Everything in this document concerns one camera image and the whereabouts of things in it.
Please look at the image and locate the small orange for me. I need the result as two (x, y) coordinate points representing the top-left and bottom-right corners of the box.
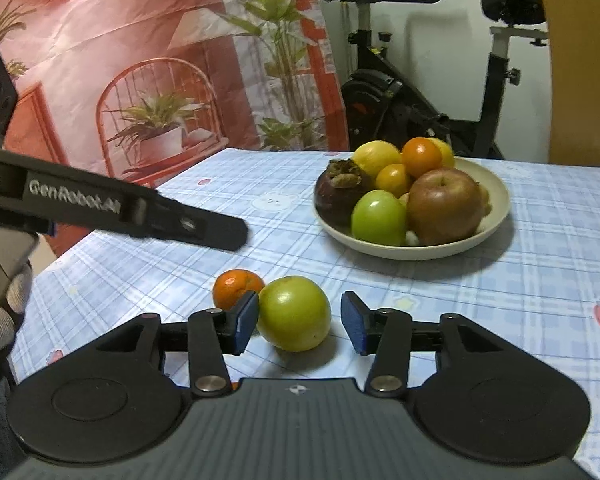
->
(375, 163), (414, 199)

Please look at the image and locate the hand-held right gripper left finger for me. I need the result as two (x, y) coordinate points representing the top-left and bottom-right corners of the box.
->
(95, 290), (260, 397)

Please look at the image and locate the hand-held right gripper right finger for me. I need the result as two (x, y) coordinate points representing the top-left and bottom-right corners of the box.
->
(340, 291), (531, 399)

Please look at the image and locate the black exercise bike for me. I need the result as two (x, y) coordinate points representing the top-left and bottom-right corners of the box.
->
(310, 0), (551, 161)

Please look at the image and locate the blue plaid tablecloth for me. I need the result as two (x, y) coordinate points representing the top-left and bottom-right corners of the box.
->
(7, 147), (600, 480)

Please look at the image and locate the small tangerine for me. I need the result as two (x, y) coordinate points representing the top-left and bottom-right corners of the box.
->
(212, 269), (266, 312)

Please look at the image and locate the red apple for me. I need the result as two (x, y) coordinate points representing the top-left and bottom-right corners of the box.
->
(406, 168), (484, 246)

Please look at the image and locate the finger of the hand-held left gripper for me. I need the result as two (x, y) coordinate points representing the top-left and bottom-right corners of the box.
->
(125, 185), (250, 252)

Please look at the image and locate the printed plant backdrop cloth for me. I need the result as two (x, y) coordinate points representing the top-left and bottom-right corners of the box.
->
(0, 0), (354, 266)

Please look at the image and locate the green apple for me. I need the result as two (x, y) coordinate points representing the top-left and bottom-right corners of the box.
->
(351, 189), (409, 247)
(256, 275), (332, 353)

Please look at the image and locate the wooden door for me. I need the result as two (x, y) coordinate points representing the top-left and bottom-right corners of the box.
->
(535, 0), (600, 167)

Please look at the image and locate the person's left hand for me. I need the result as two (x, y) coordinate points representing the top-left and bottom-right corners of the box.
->
(0, 264), (34, 359)

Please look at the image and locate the beige round plate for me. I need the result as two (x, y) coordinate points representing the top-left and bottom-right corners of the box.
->
(312, 155), (511, 261)

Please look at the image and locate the dark purple mangosteen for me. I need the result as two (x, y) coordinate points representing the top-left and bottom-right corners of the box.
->
(314, 158), (377, 227)

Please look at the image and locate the yellow lemon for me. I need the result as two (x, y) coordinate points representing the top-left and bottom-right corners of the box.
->
(352, 140), (402, 177)
(427, 137), (456, 170)

